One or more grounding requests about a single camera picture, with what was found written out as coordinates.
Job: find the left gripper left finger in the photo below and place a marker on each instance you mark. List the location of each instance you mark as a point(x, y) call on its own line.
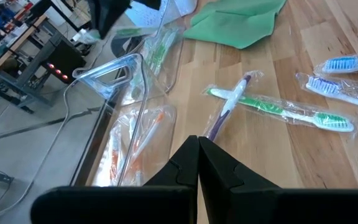
point(120, 205)

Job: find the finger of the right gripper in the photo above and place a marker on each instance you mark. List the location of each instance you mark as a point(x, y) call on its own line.
point(118, 12)
point(98, 15)

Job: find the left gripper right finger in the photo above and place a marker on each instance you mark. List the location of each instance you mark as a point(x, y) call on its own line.
point(275, 205)

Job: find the green cloth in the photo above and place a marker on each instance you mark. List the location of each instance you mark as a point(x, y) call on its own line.
point(235, 25)

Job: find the blue toothbrush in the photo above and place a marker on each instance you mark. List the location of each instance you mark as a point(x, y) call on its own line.
point(343, 63)

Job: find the orange toothbrush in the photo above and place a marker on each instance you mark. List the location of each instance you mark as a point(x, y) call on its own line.
point(149, 133)
point(113, 155)

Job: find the grey metal table frame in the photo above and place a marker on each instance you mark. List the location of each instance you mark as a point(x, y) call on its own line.
point(37, 67)

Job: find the black computer tower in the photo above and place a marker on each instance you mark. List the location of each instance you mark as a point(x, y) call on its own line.
point(70, 59)

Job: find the black table clamp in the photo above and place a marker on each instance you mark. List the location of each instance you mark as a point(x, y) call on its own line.
point(118, 46)

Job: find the purple toothbrush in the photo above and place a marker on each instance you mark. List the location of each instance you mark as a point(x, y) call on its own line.
point(228, 102)
point(337, 90)

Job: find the white perforated basket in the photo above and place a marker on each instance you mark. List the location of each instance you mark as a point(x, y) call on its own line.
point(148, 15)

